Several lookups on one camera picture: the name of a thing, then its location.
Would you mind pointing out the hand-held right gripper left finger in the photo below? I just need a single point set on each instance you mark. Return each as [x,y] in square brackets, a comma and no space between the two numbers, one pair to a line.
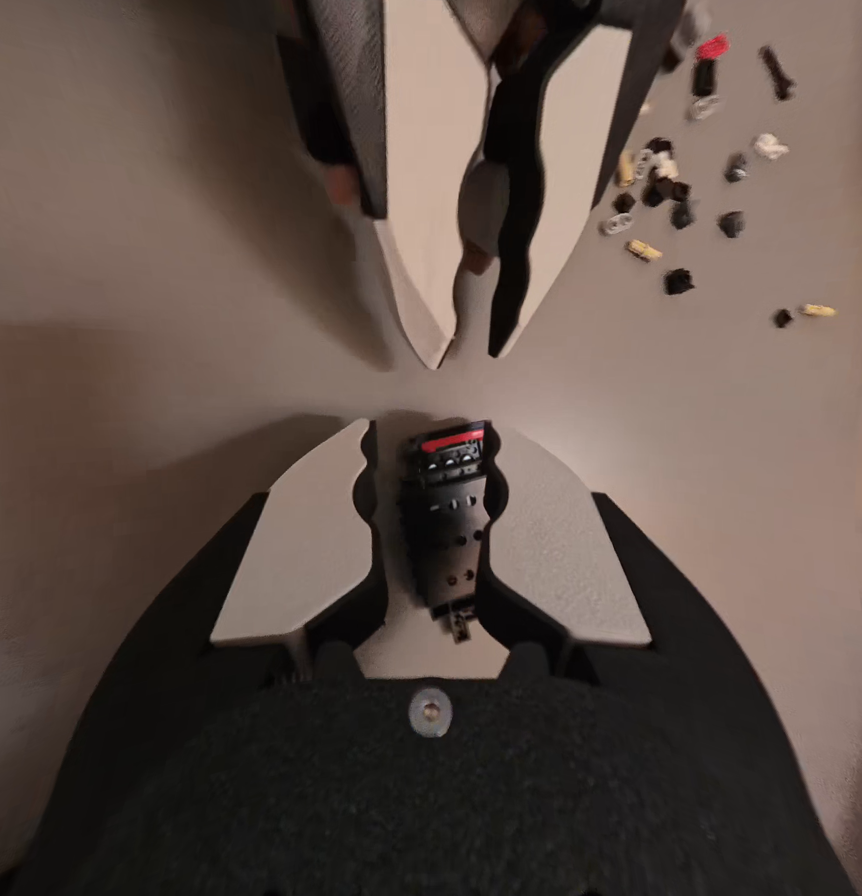
[298,560]

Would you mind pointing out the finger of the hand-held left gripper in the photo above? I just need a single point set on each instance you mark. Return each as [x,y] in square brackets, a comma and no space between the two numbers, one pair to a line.
[578,140]
[424,175]

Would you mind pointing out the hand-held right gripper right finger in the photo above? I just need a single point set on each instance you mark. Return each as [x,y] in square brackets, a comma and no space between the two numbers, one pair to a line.
[571,560]

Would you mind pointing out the black toy car chassis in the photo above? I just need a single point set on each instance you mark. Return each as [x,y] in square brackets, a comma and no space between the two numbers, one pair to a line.
[445,553]

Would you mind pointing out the small red brick plate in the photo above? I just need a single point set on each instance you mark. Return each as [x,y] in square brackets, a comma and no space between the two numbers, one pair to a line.
[452,442]

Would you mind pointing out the grey desk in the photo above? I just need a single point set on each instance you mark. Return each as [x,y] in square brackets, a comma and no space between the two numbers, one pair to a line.
[158,280]

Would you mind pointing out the person's left hand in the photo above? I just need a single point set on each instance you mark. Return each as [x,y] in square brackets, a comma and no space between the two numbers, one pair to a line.
[343,185]

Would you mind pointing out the scattered small toy bricks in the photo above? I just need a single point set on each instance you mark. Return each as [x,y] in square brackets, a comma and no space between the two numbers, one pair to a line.
[644,250]

